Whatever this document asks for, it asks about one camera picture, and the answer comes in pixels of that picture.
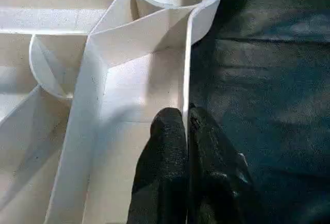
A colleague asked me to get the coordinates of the white plastic table top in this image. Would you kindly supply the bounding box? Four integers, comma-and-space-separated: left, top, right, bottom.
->
0, 0, 228, 224

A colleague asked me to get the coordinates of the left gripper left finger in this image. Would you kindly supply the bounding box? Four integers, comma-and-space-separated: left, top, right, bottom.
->
127, 107, 191, 224

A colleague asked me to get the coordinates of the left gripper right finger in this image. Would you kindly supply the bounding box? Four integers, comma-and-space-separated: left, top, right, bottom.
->
188, 107, 261, 224

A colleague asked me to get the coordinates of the black plastic mat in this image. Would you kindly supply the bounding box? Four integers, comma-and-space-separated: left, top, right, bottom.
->
185, 0, 330, 224

